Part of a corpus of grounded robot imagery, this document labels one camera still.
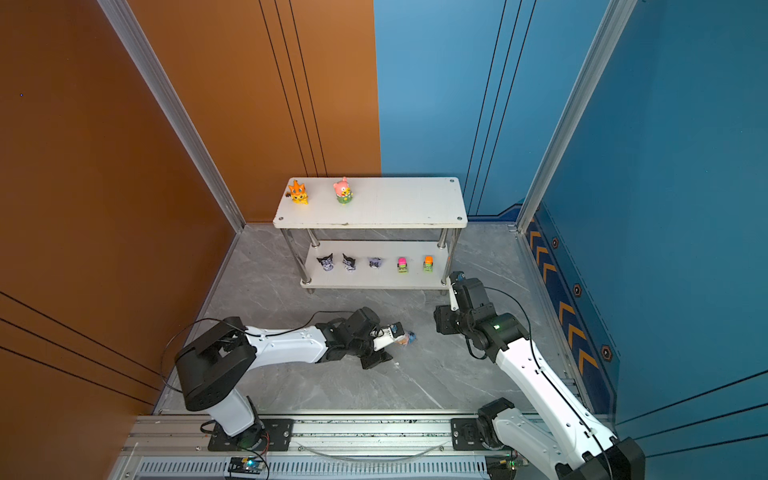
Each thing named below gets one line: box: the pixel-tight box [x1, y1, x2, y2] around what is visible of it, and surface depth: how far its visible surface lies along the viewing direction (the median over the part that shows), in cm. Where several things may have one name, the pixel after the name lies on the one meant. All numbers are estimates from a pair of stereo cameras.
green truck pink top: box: [397, 257, 408, 275], surface depth 99 cm
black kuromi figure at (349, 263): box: [342, 253, 356, 271], surface depth 98 cm
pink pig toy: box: [333, 176, 354, 206], surface depth 77 cm
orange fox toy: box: [286, 180, 309, 205], surface depth 76 cm
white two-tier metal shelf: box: [272, 177, 468, 293], surface depth 86 cm
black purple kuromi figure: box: [316, 253, 334, 271], surface depth 96 cm
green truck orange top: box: [423, 255, 434, 273], surface depth 101 cm
